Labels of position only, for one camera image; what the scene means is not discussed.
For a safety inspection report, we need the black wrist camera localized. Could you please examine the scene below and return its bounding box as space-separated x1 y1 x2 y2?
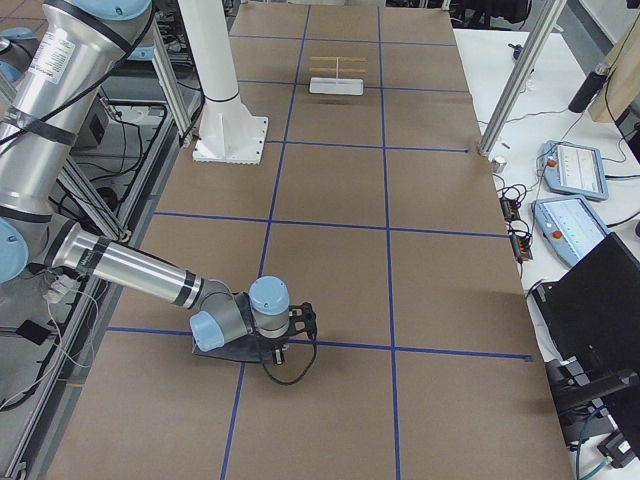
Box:
287 302 318 341

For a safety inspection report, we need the wooden towel rack white base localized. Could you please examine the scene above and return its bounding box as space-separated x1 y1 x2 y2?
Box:
309 56 367 96

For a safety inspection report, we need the blue grey towel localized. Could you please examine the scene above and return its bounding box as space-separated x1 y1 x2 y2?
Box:
192 336 269 363

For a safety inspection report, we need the near blue teach pendant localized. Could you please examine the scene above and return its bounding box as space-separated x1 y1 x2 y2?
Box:
532 194 610 267

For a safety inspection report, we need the dark water bottle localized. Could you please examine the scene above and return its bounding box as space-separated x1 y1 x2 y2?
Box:
568 62 611 113

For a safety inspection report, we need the black laptop on stand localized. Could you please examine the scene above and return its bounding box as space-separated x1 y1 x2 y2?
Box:
533 232 639 452

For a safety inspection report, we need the blue teach pendant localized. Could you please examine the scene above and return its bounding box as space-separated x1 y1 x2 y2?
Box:
532 194 610 267
539 140 609 201

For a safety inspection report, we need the aluminium frame post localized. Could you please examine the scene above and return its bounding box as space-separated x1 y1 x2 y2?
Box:
478 0 567 157

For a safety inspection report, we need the far blue teach pendant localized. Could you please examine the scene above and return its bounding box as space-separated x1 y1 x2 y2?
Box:
539 140 609 201

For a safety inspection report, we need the small metal cylinder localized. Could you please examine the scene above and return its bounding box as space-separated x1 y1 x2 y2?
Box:
491 156 507 174

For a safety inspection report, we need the white camera pillar with base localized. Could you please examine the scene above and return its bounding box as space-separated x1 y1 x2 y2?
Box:
179 0 269 165

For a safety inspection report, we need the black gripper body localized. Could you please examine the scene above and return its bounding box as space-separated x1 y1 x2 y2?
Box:
259 336 289 365

